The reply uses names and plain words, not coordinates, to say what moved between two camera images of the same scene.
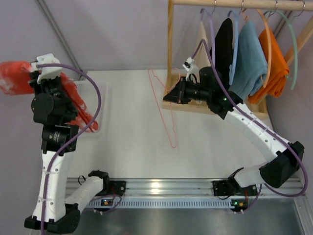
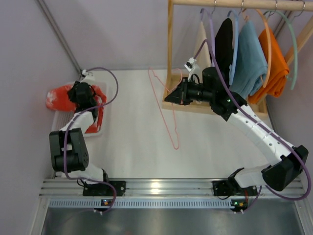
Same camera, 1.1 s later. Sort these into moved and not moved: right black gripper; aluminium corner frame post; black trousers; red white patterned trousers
Moved: red white patterned trousers
Not moved: black trousers; right black gripper; aluminium corner frame post
